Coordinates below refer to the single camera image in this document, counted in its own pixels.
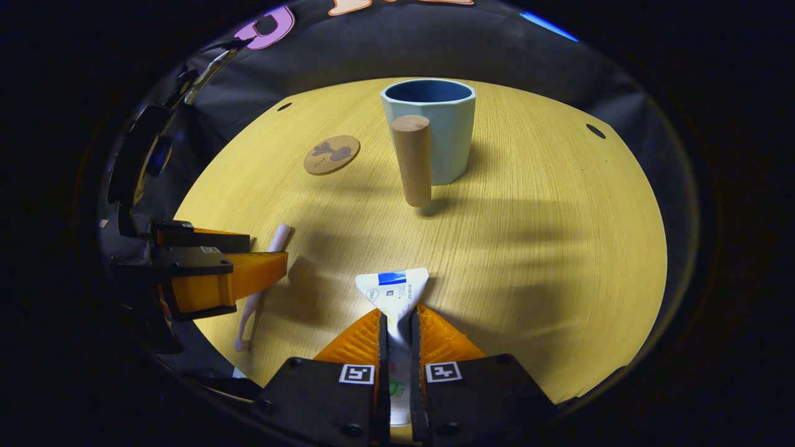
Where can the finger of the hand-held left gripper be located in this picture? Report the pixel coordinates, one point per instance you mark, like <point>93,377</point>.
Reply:
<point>248,273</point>
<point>217,239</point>

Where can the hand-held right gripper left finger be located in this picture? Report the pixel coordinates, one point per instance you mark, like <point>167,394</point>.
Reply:
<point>384,385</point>

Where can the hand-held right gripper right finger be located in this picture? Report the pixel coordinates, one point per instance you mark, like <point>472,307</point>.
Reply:
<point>417,385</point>

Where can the pale pink toothbrush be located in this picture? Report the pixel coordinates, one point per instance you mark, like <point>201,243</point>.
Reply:
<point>279,239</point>

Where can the white toothpaste tube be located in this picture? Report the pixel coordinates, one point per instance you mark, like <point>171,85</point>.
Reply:
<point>394,298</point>

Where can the round wooden coaster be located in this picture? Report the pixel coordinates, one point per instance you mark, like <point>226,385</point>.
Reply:
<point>332,155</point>

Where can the wooden desktop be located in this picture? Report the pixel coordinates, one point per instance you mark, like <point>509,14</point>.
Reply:
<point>528,279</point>

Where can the black backdrop cloth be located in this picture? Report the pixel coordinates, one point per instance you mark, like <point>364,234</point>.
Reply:
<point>385,49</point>

